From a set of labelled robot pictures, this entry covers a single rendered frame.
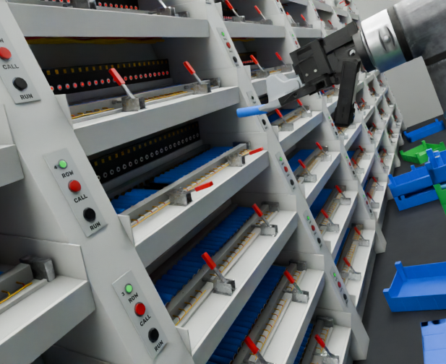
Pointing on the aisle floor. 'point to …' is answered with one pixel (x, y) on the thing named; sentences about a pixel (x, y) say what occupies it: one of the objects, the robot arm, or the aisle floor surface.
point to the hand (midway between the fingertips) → (268, 109)
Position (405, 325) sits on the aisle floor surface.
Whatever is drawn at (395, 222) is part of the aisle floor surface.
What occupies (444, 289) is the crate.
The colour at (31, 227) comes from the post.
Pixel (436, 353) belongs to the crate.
